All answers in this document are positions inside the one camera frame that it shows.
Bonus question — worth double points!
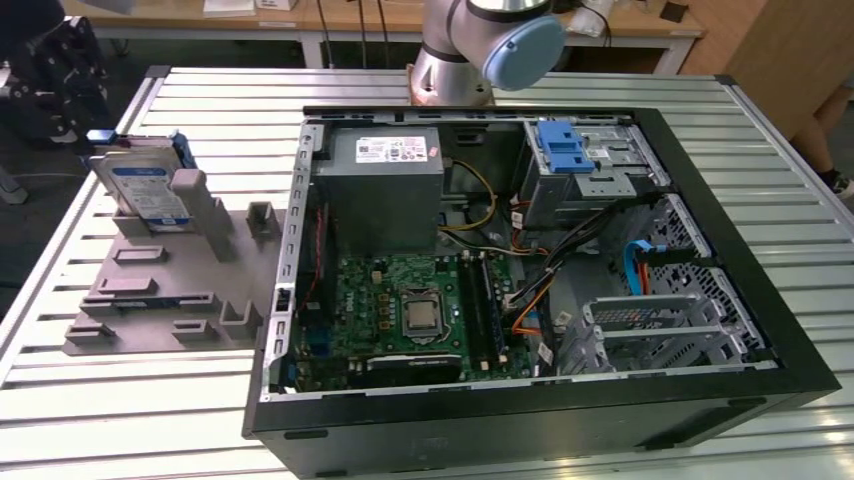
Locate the multicolour power wire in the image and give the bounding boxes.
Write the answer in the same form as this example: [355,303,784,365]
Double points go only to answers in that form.
[637,249,720,297]

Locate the person's bare leg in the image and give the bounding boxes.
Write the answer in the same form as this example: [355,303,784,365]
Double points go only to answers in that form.
[790,74,854,191]

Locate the CPU socket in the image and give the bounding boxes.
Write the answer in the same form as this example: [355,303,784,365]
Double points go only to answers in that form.
[398,288,453,347]

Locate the metal optical drive cage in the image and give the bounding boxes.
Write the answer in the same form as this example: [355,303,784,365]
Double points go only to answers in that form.
[520,118,673,231]

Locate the orange wires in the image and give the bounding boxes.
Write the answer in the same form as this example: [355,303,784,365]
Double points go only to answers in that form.
[510,305,544,336]

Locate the wooden cabinet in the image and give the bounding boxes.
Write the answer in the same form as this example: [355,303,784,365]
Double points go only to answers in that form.
[684,0,854,131]

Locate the hard disk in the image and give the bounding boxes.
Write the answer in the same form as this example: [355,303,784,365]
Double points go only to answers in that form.
[89,128,199,234]

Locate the black open PC case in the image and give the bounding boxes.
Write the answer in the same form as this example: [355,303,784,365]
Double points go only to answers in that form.
[241,102,844,476]

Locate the silver CPU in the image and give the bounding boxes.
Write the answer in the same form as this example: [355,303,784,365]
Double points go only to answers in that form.
[406,301,442,331]

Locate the yellow wires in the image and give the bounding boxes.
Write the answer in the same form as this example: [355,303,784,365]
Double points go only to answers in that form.
[439,158,500,234]

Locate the grey parts rack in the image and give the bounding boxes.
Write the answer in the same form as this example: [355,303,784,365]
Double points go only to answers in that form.
[63,169,289,356]

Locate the metal disk bay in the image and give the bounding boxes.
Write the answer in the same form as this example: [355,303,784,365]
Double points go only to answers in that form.
[557,294,766,375]

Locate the black graphics card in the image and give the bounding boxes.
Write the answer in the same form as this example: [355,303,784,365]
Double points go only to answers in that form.
[346,352,466,389]

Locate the blue plastic drive latch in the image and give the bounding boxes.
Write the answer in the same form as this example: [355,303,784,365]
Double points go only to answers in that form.
[536,122,597,175]

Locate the wooden desk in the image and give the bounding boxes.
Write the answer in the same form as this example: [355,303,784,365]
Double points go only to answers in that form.
[66,0,709,76]

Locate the grey power supply unit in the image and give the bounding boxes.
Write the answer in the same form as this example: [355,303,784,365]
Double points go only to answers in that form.
[313,124,447,259]

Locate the green motherboard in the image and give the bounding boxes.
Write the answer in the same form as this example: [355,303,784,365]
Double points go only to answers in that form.
[293,252,536,386]

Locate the blue data wire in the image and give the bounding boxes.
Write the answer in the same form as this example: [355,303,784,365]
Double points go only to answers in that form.
[625,240,669,297]

